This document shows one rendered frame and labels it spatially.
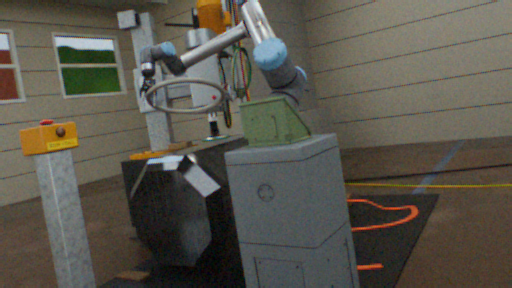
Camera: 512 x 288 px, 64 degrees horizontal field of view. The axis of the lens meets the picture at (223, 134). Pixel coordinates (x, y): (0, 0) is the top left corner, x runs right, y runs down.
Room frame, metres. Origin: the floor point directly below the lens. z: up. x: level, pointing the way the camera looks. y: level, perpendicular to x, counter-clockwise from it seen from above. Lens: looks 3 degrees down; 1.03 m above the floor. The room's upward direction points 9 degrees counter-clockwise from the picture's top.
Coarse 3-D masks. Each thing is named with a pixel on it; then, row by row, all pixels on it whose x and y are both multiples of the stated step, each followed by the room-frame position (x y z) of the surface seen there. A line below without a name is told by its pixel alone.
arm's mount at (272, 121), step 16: (240, 112) 1.94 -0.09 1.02; (256, 112) 1.87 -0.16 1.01; (272, 112) 1.81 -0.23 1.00; (288, 112) 1.78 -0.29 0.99; (256, 128) 1.88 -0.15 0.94; (272, 128) 1.81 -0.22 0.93; (288, 128) 1.76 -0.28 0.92; (304, 128) 1.85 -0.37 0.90; (256, 144) 1.89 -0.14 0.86; (272, 144) 1.82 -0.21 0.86
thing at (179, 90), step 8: (160, 80) 3.74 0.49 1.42; (160, 88) 3.73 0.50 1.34; (168, 88) 3.77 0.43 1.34; (176, 88) 3.77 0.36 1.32; (184, 88) 3.76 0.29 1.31; (136, 96) 3.82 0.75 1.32; (160, 96) 3.73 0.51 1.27; (168, 96) 3.78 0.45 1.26; (176, 96) 3.77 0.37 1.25; (184, 96) 3.78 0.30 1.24
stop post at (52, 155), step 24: (24, 144) 1.23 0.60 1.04; (48, 144) 1.18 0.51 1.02; (72, 144) 1.25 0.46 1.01; (48, 168) 1.21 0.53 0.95; (72, 168) 1.26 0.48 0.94; (48, 192) 1.22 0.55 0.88; (72, 192) 1.25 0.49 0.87; (48, 216) 1.23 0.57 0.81; (72, 216) 1.23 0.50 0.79; (72, 240) 1.22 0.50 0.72; (72, 264) 1.21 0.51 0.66
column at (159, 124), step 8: (144, 16) 3.78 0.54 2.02; (144, 24) 3.78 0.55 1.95; (152, 24) 3.87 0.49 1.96; (136, 32) 3.79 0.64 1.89; (152, 32) 3.81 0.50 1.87; (136, 40) 3.79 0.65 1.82; (144, 40) 3.79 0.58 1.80; (152, 40) 3.78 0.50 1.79; (136, 48) 3.79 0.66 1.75; (136, 56) 3.79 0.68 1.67; (160, 64) 3.92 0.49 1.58; (152, 112) 3.79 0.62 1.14; (160, 112) 3.78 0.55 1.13; (152, 120) 3.79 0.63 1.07; (160, 120) 3.78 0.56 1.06; (168, 120) 3.85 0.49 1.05; (152, 128) 3.79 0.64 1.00; (160, 128) 3.78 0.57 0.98; (168, 128) 3.79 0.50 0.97; (152, 136) 3.79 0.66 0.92; (160, 136) 3.79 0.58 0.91; (168, 136) 3.78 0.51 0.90; (152, 144) 3.79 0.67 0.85; (160, 144) 3.79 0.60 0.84
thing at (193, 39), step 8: (192, 32) 3.05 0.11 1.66; (200, 32) 3.05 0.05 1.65; (208, 32) 3.08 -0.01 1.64; (192, 40) 3.05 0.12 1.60; (200, 40) 3.05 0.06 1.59; (208, 40) 3.07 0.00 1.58; (192, 48) 3.14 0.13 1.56; (232, 48) 3.94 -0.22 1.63; (224, 56) 3.74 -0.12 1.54; (232, 56) 3.90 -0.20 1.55
